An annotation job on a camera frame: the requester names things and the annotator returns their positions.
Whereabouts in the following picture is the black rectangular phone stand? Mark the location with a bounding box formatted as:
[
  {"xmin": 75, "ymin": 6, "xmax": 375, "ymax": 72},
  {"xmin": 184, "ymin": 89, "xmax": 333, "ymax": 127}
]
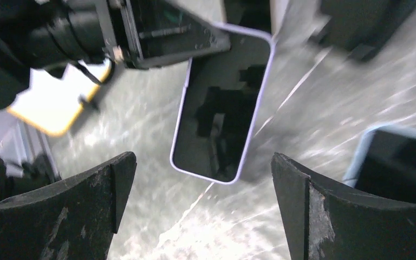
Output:
[{"xmin": 308, "ymin": 0, "xmax": 416, "ymax": 63}]

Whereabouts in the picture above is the phone with beige case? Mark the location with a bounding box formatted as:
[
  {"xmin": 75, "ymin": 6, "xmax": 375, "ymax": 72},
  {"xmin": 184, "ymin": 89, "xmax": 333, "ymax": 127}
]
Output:
[{"xmin": 222, "ymin": 0, "xmax": 290, "ymax": 36}]

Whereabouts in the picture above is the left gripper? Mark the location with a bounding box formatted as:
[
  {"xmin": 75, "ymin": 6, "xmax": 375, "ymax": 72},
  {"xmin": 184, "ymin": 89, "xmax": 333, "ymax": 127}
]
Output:
[{"xmin": 96, "ymin": 1, "xmax": 230, "ymax": 69}]

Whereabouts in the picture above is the aluminium frame rail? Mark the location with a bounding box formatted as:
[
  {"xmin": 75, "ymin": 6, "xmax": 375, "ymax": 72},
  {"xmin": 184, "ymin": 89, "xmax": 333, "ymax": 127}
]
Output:
[{"xmin": 0, "ymin": 110, "xmax": 61, "ymax": 181}]

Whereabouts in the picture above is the phone with light blue case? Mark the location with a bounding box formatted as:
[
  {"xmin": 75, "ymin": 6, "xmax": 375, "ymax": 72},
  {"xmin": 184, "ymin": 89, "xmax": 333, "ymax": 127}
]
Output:
[{"xmin": 342, "ymin": 124, "xmax": 416, "ymax": 204}]

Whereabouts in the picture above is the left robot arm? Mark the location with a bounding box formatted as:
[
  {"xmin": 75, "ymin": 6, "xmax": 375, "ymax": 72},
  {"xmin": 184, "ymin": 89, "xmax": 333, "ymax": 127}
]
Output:
[{"xmin": 0, "ymin": 0, "xmax": 231, "ymax": 110}]

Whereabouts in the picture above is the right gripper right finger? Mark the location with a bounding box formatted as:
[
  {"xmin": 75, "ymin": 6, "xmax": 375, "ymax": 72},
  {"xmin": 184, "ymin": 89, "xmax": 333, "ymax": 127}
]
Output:
[{"xmin": 271, "ymin": 153, "xmax": 416, "ymax": 259}]

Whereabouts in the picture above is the whiteboard with yellow frame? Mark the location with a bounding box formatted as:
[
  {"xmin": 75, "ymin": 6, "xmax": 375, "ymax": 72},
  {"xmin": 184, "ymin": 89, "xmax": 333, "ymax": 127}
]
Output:
[{"xmin": 7, "ymin": 65, "xmax": 100, "ymax": 137}]

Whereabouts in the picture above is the phone with lilac case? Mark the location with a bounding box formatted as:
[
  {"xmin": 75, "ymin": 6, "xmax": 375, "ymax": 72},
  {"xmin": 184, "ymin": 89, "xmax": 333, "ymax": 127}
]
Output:
[{"xmin": 170, "ymin": 24, "xmax": 275, "ymax": 184}]

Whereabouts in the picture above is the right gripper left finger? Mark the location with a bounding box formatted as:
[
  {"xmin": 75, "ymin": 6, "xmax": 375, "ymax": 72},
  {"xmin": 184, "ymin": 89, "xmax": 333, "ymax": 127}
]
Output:
[{"xmin": 0, "ymin": 152, "xmax": 137, "ymax": 259}]

